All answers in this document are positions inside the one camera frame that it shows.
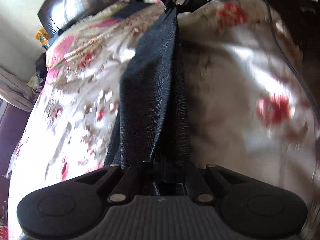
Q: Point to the yellow snack package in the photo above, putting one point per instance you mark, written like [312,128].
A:
[43,37]

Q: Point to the floral satin bedspread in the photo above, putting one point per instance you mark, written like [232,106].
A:
[247,111]

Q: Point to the black bag on nightstand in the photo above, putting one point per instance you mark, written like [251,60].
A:
[41,67]

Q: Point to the right beige curtain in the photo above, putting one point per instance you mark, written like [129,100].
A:
[16,92]

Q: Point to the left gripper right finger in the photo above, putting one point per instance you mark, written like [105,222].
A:
[248,206]

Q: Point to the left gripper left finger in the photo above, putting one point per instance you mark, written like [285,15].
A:
[72,207]

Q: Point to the black knit pants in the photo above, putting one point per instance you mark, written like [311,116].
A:
[151,132]

